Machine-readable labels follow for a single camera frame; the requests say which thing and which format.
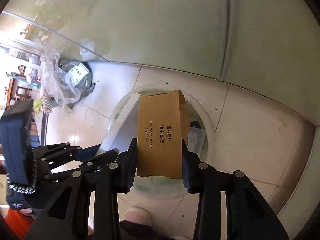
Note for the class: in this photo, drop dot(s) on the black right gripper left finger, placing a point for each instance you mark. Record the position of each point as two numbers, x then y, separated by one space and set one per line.
80 203

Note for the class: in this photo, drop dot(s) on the brown cardboard candle box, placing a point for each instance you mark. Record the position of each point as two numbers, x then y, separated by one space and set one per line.
163 124

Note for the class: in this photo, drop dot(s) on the white round trash bin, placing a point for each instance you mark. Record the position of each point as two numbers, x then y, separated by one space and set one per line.
123 125

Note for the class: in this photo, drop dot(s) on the person's right hand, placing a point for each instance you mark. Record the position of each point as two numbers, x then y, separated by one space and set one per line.
137 224

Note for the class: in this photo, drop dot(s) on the wooden chair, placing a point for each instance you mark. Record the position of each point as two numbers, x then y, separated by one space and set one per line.
18 89

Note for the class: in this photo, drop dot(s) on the clear plastic bag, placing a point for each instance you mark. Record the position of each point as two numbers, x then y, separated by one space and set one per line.
56 81

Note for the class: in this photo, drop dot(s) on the dark grey garbage bag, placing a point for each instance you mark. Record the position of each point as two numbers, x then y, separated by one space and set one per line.
81 75

